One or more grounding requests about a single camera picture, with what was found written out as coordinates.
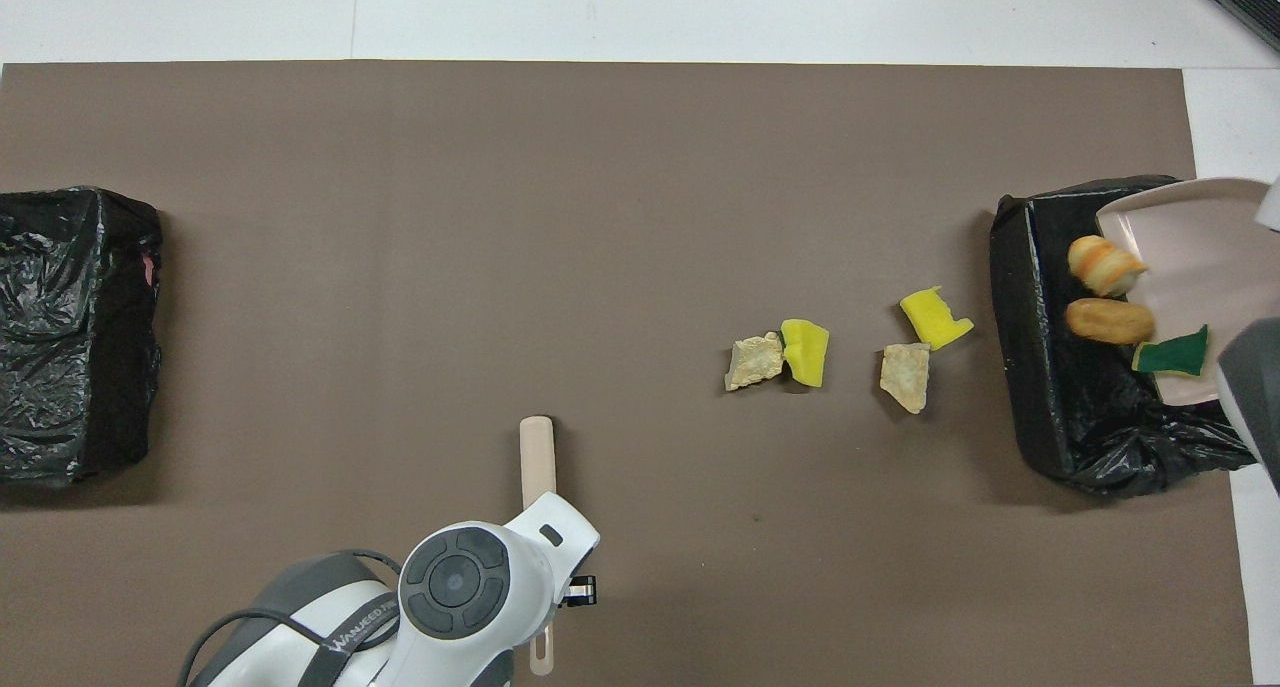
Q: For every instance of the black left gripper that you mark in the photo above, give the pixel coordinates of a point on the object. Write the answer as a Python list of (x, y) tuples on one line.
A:
[(580, 592)]

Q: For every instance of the beige hand brush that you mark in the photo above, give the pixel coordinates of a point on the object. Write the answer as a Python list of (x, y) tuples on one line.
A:
[(537, 462)]

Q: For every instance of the brown toy bread roll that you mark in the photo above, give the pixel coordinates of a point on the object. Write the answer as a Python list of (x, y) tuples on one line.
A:
[(1108, 321)]

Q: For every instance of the striped toy croissant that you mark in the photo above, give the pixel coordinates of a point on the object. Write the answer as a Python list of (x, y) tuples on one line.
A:
[(1100, 265)]

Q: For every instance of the yellow green sponge piece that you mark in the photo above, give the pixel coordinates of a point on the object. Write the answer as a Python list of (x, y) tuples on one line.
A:
[(1175, 355)]

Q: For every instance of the beige plastic dustpan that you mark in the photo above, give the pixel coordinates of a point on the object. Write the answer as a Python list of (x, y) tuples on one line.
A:
[(1200, 257)]

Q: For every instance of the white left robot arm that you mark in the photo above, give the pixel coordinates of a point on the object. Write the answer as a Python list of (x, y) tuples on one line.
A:
[(460, 607)]

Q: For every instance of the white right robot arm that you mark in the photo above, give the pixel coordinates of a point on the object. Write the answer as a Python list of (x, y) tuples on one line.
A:
[(1255, 387)]

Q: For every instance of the bin with black trash bag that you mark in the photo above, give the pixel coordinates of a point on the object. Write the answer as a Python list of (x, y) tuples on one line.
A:
[(70, 317), (1060, 407)]

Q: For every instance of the small beige foam chunk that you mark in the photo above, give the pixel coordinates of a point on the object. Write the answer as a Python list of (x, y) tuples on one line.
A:
[(755, 363)]

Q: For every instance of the yellow sponge wedge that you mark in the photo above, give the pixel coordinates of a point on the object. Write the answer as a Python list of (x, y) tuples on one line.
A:
[(806, 355)]

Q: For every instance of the brown table mat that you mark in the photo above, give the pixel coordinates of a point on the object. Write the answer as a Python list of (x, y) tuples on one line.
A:
[(400, 267)]

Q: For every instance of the large beige foam chunk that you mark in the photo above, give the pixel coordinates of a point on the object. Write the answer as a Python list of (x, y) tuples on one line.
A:
[(906, 377)]

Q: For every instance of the notched yellow sponge piece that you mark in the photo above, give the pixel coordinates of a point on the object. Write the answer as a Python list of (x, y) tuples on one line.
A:
[(932, 317)]

